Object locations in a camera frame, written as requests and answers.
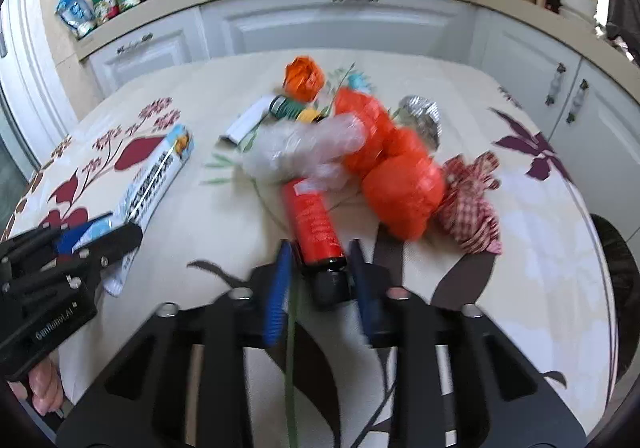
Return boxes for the left human hand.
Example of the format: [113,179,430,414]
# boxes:
[9,358,64,416]

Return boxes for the cabinet door handle right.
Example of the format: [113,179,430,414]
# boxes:
[565,78,589,124]

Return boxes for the large orange plastic bag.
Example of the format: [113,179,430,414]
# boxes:
[334,87,446,241]

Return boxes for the black trash bin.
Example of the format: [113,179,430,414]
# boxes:
[591,214,639,381]

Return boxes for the small orange wrapper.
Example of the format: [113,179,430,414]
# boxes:
[283,56,326,102]

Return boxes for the blue white toothpaste tube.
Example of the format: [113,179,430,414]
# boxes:
[72,124,194,298]

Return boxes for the stacked white bowls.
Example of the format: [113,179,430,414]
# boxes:
[560,0,597,28]

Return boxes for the red checkered cloth scrap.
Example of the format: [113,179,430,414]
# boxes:
[436,151,502,255]

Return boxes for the cabinet door handle left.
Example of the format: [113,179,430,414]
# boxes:
[544,62,567,107]

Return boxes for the red black spray can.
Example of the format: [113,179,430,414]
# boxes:
[281,178,352,309]

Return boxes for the aluminium foil ball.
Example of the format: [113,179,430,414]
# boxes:
[398,96,442,151]

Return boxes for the green yellow small bottle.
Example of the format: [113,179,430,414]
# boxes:
[269,95,324,123]

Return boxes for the white paper box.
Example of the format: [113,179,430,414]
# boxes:
[219,95,276,146]

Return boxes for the cabinet door handle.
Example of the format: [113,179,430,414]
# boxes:
[565,78,589,124]
[544,62,567,107]

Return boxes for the blue white snack bag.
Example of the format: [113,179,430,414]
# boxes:
[55,0,96,40]

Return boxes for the drawer handle left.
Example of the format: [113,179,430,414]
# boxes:
[116,33,153,55]

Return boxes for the clear plastic bag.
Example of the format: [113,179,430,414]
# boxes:
[241,113,368,190]

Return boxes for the floral tablecloth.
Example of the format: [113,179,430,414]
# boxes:
[4,49,617,447]

